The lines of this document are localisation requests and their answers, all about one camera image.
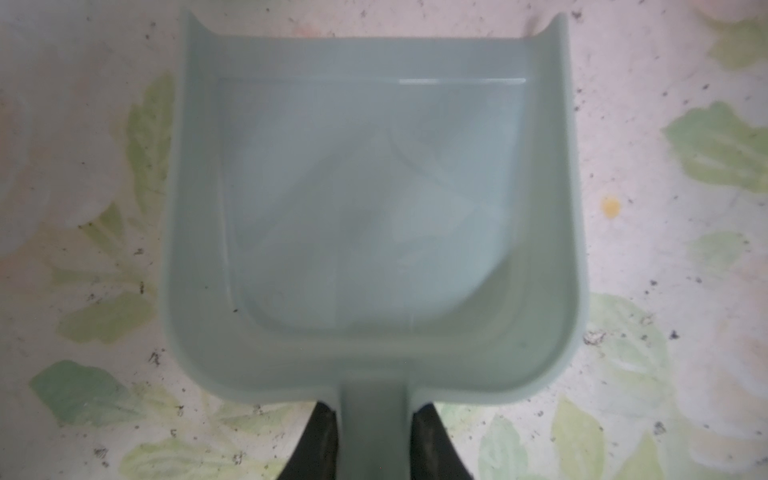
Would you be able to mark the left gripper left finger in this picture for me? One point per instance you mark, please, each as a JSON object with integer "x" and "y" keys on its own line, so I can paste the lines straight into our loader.
{"x": 315, "y": 456}

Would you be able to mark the grey-blue dustpan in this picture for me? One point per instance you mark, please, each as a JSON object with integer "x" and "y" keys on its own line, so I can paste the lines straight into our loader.
{"x": 375, "y": 224}

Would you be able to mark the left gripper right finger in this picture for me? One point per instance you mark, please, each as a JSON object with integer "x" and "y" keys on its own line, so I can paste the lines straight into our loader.
{"x": 432, "y": 454}

